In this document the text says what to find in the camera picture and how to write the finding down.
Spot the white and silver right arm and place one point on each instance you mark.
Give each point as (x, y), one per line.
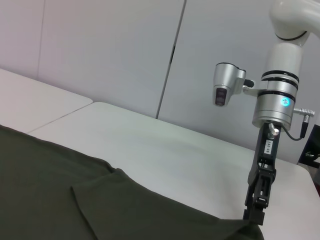
(282, 62)

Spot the black background object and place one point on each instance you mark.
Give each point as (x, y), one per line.
(311, 150)

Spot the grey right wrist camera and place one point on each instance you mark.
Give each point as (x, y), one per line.
(225, 83)

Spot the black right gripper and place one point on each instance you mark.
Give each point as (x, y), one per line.
(266, 155)

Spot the dark green FREE! t-shirt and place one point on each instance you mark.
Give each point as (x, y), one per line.
(100, 195)

